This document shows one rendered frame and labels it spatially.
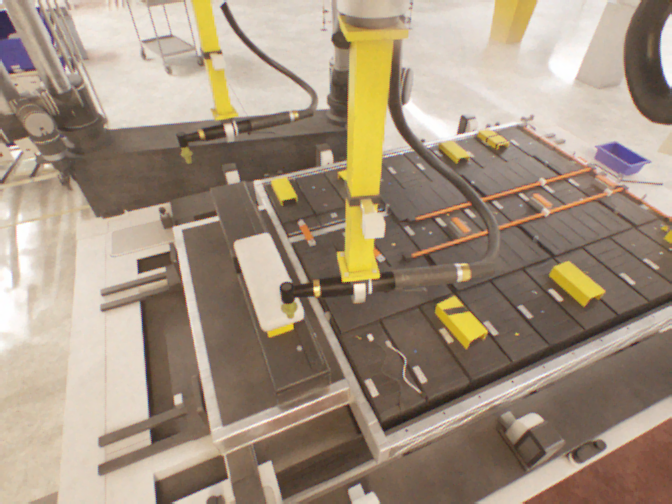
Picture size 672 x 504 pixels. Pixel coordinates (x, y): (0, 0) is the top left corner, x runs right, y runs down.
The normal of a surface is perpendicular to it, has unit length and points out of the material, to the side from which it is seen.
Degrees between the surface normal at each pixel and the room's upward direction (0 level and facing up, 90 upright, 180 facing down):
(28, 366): 0
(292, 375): 0
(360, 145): 90
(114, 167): 90
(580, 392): 0
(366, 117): 90
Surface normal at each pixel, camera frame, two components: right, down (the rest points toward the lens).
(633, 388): 0.00, -0.71
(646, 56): -0.36, 0.12
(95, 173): 0.21, 0.69
